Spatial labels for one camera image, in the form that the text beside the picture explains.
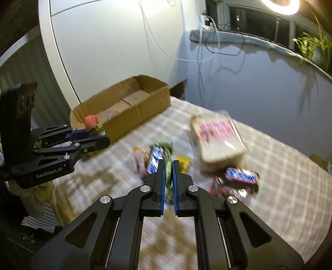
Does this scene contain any green snack packet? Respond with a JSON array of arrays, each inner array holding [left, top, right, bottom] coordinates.
[[150, 141, 175, 205]]

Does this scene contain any bagged bread loaf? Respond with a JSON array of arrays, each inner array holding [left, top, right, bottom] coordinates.
[[189, 110, 247, 172]]

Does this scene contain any short white cable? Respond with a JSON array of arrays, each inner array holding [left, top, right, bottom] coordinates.
[[199, 16, 221, 48]]

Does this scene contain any ring light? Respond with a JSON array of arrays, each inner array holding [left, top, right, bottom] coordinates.
[[260, 0, 300, 16]]

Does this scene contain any yellow snack packet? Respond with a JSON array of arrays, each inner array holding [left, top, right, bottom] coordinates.
[[176, 155, 192, 172]]

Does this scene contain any white charger plug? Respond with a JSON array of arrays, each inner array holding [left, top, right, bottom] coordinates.
[[199, 14, 216, 30]]

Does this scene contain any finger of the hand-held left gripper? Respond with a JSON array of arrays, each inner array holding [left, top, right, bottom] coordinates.
[[36, 125, 89, 146], [32, 135, 111, 157]]

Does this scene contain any green leafy plant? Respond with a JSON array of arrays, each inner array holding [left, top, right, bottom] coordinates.
[[293, 12, 332, 76]]

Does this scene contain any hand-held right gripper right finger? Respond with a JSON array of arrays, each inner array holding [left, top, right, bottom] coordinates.
[[172, 160, 305, 270]]

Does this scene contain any plaid blanket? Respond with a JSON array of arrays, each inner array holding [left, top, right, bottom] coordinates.
[[49, 96, 332, 270]]

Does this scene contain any brown cardboard box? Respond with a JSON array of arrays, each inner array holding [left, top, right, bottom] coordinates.
[[70, 75, 172, 156]]

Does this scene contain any pink snack packet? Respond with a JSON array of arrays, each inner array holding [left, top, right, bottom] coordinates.
[[132, 146, 147, 180]]

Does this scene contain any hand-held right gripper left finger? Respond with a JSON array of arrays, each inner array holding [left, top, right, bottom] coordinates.
[[30, 159, 166, 270]]

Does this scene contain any person's left forearm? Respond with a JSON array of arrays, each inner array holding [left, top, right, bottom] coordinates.
[[10, 179, 57, 224]]

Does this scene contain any window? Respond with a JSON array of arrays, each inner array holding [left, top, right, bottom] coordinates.
[[205, 0, 332, 56]]

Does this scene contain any black cable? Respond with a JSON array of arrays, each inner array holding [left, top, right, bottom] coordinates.
[[203, 22, 246, 57]]

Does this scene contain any striped cloth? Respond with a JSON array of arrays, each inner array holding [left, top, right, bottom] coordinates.
[[21, 202, 59, 233]]

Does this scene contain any red topped snack packet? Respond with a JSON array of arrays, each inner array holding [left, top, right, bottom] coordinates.
[[83, 115, 105, 135]]

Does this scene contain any white wardrobe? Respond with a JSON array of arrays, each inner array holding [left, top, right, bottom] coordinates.
[[38, 0, 208, 104]]

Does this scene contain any blue white chocolate bar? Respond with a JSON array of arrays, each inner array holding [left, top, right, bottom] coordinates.
[[224, 167, 260, 185], [146, 146, 164, 175]]

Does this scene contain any long white cable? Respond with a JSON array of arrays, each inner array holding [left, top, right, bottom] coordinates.
[[140, 0, 205, 63]]

